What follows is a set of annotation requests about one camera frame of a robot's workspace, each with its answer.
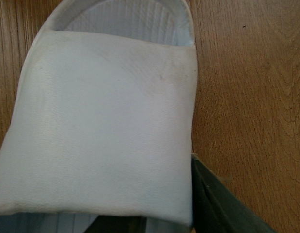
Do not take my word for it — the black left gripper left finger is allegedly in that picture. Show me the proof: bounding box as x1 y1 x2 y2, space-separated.
84 216 147 233

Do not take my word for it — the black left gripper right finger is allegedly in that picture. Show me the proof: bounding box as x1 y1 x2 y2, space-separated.
191 154 275 233

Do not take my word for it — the light blue slide slipper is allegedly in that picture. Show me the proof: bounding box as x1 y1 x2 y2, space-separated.
0 0 197 233

